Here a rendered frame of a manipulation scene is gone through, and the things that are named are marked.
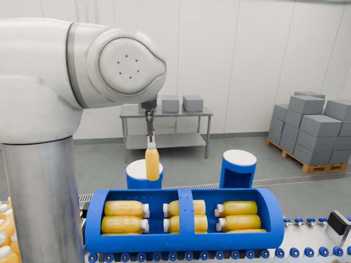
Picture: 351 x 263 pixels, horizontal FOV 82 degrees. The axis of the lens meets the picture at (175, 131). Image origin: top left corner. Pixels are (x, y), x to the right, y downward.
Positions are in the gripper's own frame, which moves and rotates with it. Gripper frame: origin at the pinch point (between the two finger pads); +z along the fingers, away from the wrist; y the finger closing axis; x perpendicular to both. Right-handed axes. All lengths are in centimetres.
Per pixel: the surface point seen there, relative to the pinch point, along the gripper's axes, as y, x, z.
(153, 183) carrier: 31, 1, 49
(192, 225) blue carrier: -26.9, -16.5, 29.7
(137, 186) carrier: 30, 13, 50
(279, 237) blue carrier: -31, -55, 37
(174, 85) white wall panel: 326, -42, 32
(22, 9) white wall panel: 311, 207, -101
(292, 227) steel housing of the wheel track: -10, -80, 57
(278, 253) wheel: -28, -59, 51
